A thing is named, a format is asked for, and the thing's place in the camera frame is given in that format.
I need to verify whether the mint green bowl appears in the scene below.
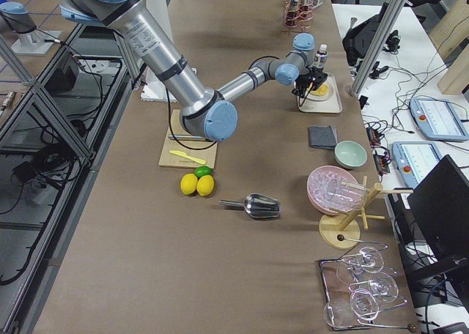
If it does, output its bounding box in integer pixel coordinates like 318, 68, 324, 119
334, 141, 368, 169

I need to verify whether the pink bowl of ice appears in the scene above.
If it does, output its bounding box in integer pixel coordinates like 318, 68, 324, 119
306, 166, 366, 215

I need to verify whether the yellow plastic knife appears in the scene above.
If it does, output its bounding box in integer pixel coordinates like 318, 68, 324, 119
169, 150, 207, 166

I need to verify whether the bamboo cutting board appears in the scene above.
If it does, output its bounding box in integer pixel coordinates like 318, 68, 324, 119
158, 109, 218, 168

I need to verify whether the yellow lemon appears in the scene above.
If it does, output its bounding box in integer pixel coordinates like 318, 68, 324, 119
196, 175, 215, 196
180, 173, 199, 196

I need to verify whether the teach pendant blue far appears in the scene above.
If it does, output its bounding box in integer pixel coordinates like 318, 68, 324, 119
409, 97, 468, 142

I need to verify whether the grey round plate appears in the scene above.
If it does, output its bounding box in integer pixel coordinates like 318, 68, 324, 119
307, 83, 333, 102

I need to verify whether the teach pendant blue near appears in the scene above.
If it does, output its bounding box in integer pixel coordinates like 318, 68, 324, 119
391, 141, 442, 188

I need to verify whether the wooden cup tree stand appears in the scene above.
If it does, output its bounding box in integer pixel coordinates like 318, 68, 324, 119
319, 176, 414, 250

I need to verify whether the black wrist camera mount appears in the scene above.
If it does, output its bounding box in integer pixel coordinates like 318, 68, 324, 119
292, 77, 310, 98

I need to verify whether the copper wire bottle rack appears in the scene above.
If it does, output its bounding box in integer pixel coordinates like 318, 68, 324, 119
282, 0, 322, 34

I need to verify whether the aluminium frame post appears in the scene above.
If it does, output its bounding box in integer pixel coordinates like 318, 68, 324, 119
349, 0, 407, 98

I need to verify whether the clear wine glass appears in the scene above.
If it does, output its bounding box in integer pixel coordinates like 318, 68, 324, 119
322, 289, 407, 330
347, 272, 399, 303
340, 242, 388, 273

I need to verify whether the tea bottle on tray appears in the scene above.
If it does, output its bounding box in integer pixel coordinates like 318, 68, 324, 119
314, 44, 328, 70

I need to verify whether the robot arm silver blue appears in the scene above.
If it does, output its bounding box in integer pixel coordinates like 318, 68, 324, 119
60, 0, 328, 141

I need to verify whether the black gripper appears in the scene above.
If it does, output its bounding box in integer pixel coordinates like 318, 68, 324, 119
297, 67, 328, 97

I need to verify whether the steel ice scoop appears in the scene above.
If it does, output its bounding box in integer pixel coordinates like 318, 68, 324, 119
218, 193, 281, 220

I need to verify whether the black monitor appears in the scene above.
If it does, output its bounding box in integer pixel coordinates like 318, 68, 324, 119
407, 155, 468, 259

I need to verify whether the green lime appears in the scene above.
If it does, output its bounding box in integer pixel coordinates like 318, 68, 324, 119
194, 166, 212, 179

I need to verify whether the tea bottle in rack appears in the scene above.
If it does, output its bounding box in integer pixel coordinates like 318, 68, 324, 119
285, 0, 300, 26

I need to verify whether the teach pendant blue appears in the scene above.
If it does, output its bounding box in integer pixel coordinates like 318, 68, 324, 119
409, 97, 468, 142
391, 141, 442, 188

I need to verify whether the black mirrored tray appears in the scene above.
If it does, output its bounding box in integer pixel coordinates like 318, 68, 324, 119
317, 259, 368, 331

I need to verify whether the steel muddler black tip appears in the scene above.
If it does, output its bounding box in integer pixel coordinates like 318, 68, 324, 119
168, 135, 207, 141

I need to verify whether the cream rabbit tray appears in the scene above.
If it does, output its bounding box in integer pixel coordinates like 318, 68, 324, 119
297, 73, 342, 114

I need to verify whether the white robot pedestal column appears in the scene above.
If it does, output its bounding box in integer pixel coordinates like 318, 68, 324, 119
141, 0, 200, 107

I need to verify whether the folded grey cloth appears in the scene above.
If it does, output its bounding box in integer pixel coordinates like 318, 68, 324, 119
308, 125, 337, 150

